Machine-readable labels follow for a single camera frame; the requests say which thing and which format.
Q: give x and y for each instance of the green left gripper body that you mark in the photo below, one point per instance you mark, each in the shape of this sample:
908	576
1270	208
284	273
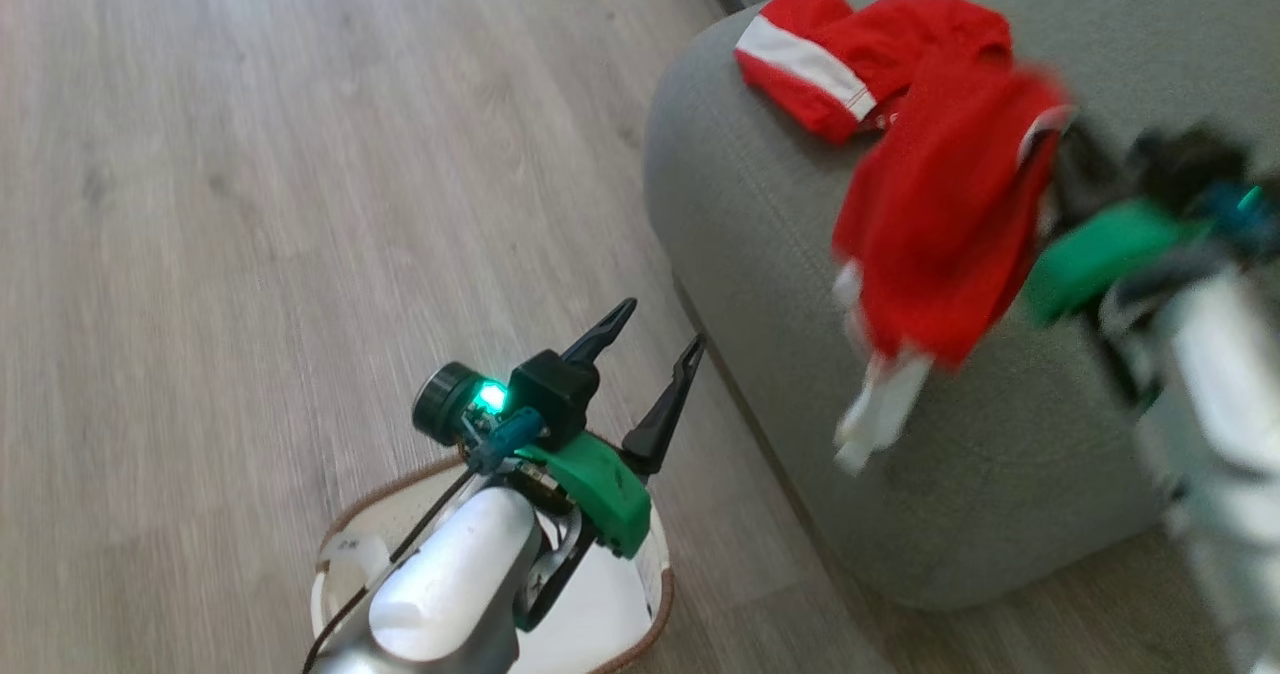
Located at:
600	484

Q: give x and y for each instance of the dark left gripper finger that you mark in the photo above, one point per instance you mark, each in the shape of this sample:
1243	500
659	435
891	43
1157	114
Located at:
662	419
600	332

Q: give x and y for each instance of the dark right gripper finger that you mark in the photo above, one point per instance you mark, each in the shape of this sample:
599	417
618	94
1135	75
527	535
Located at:
1080	169

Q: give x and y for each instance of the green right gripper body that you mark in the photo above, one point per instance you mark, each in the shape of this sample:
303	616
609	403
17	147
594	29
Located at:
1100	254

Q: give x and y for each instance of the red basketball jersey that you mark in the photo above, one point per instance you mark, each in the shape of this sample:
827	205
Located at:
930	204

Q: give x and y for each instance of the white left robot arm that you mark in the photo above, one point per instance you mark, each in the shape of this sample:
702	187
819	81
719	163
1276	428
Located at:
450	584

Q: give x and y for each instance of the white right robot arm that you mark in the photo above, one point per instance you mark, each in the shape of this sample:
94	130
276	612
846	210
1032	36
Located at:
1220	404

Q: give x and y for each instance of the grey fabric sofa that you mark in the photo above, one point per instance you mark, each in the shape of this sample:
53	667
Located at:
750	254

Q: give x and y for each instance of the white brown-rimmed laundry basket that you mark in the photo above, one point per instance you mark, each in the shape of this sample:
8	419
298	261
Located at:
350	534

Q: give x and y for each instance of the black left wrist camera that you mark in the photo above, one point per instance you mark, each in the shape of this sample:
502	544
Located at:
440	404

